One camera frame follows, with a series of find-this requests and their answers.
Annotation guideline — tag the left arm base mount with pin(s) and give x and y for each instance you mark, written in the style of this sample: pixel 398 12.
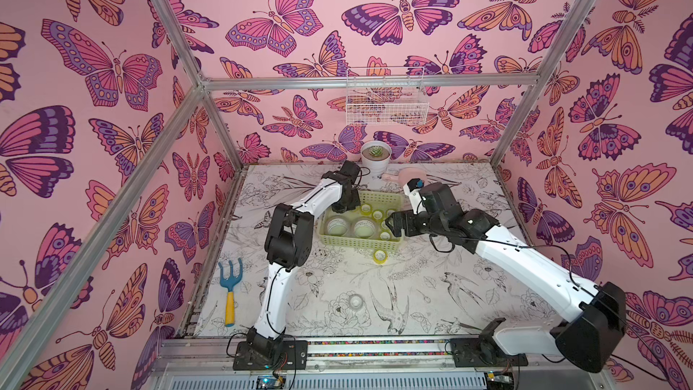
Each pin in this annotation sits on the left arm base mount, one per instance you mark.
pixel 258 352

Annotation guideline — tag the pink plastic scoop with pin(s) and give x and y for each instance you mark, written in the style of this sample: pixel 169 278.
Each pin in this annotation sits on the pink plastic scoop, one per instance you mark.
pixel 408 178

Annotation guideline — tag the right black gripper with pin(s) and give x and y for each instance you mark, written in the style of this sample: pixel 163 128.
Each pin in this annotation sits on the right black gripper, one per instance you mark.
pixel 403 221

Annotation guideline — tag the white potted succulent plant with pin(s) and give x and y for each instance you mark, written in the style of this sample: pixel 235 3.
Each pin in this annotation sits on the white potted succulent plant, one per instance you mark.
pixel 375 157

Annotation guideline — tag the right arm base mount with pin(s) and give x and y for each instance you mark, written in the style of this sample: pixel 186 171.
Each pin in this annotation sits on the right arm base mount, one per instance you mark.
pixel 482 351

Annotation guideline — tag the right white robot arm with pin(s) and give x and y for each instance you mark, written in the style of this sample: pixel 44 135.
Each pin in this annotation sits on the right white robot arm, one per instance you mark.
pixel 592 317

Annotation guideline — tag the pale green storage basket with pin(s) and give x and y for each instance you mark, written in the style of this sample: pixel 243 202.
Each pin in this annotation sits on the pale green storage basket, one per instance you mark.
pixel 378 200

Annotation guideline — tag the white wire wall basket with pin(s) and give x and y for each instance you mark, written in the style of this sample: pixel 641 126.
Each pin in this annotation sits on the white wire wall basket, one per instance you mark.
pixel 384 97

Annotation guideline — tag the aluminium front rail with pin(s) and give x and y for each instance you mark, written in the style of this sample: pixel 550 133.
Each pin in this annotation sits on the aluminium front rail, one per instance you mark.
pixel 417 362

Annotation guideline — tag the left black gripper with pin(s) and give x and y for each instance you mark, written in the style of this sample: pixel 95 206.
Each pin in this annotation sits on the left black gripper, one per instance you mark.
pixel 356 202

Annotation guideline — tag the large transparent tape roll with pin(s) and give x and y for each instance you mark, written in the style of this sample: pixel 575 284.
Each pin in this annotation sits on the large transparent tape roll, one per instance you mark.
pixel 364 228
pixel 337 226

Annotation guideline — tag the small clear tape roll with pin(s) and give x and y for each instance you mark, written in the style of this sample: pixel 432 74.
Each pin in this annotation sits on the small clear tape roll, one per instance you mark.
pixel 356 302

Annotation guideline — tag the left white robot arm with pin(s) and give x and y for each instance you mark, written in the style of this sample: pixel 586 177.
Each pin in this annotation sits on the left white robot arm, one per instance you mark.
pixel 288 245

